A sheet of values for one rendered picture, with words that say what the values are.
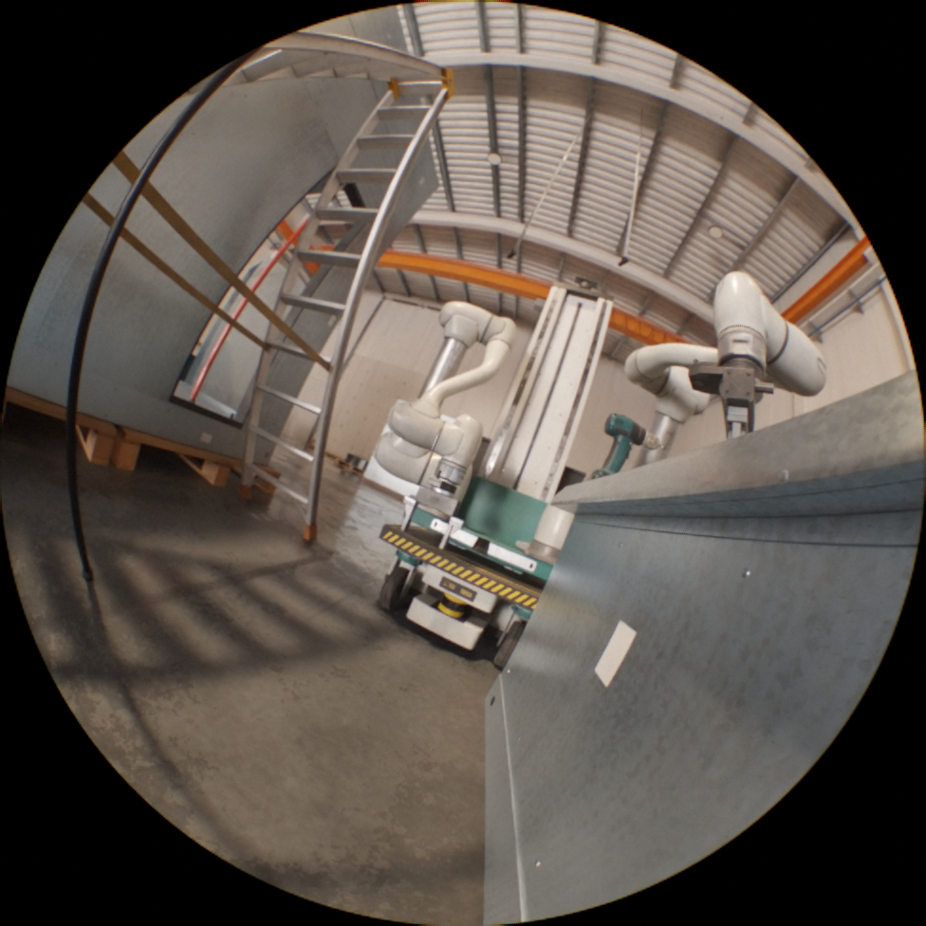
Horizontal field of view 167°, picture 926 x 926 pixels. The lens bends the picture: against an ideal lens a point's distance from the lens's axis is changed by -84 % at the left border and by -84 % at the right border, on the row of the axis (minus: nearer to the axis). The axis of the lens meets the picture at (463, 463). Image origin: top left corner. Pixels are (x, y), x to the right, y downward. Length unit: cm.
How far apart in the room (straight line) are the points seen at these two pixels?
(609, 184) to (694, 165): 213
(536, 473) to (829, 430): 126
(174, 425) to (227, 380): 435
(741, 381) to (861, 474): 30
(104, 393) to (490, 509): 179
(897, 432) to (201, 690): 83
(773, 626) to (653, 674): 15
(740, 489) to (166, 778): 71
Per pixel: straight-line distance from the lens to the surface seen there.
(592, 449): 1190
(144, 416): 177
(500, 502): 130
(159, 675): 70
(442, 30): 855
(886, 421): 21
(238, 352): 618
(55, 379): 163
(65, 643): 74
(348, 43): 134
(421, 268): 1059
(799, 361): 66
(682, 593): 37
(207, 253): 91
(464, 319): 126
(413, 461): 118
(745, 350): 54
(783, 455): 25
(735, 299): 60
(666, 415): 111
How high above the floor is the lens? 51
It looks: 6 degrees up
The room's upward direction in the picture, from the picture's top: 23 degrees clockwise
